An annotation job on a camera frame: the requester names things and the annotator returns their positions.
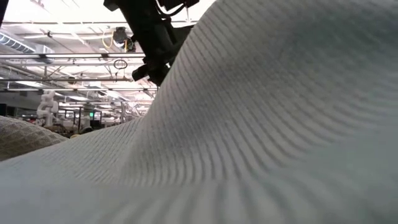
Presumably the long ceiling light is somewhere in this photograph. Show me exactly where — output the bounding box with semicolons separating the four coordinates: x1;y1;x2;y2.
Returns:
0;52;147;60

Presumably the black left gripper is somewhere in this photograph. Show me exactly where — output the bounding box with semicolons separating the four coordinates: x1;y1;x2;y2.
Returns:
131;46;187;87

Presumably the ceiling cord reel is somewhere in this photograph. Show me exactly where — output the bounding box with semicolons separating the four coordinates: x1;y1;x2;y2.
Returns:
101;26;137;53

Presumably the hanging black cable loop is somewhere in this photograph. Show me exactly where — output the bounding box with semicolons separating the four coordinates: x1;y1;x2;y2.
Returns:
113;58;129;70

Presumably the horizontal ceiling pipe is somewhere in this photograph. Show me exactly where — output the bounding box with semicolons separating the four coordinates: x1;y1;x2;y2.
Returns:
0;77;134;83

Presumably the light blue microfiber towel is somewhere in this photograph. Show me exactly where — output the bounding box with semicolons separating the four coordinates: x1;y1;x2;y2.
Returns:
0;0;398;224

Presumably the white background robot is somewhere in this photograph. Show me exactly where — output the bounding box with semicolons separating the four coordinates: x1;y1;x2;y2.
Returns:
35;90;60;127

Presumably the ceiling air duct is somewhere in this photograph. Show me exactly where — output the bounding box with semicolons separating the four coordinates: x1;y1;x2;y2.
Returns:
0;30;55;65

